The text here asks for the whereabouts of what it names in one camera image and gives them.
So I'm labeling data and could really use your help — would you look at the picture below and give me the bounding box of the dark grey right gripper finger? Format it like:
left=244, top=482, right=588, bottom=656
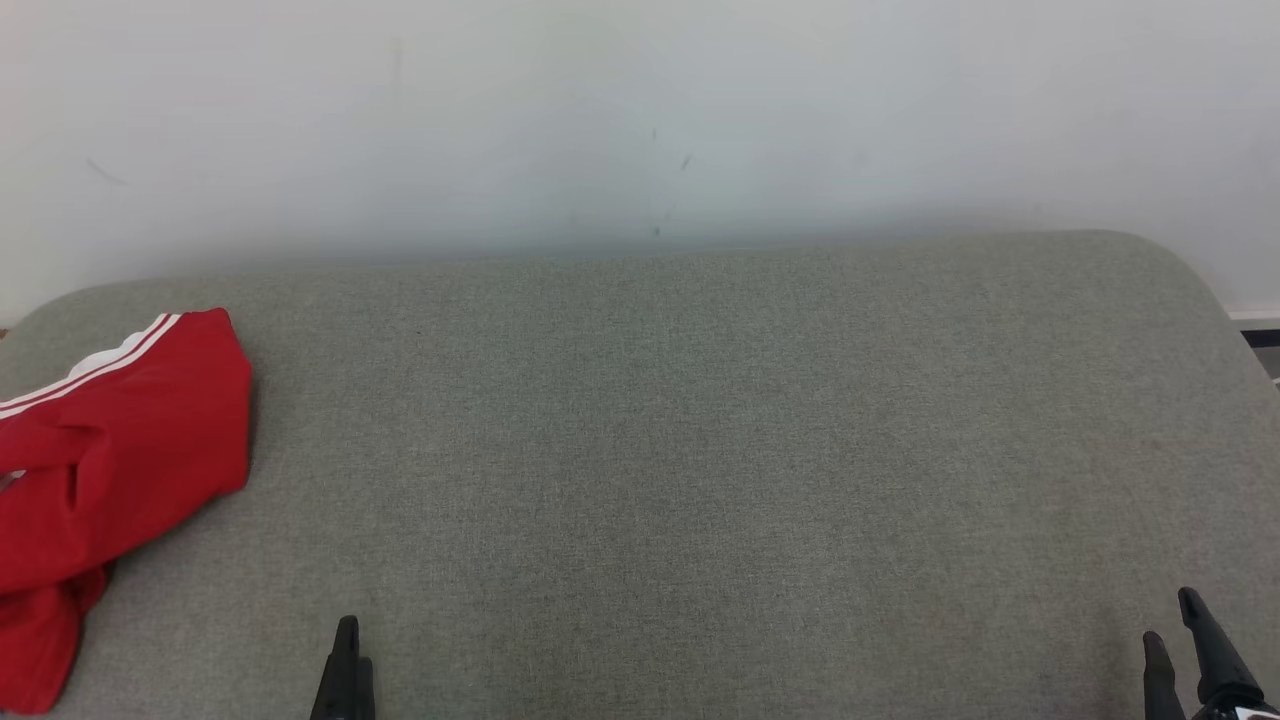
left=1178, top=587, right=1263, bottom=706
left=1145, top=631, right=1188, bottom=720

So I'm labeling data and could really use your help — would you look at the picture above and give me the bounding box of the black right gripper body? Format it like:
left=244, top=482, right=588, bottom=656
left=1190, top=692, right=1280, bottom=720

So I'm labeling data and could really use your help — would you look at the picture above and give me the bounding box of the red basketball jersey number 23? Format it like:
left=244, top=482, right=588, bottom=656
left=0, top=308, right=253, bottom=598

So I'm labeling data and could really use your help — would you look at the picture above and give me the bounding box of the grey fabric sofa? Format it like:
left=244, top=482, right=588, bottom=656
left=0, top=230, right=1280, bottom=720

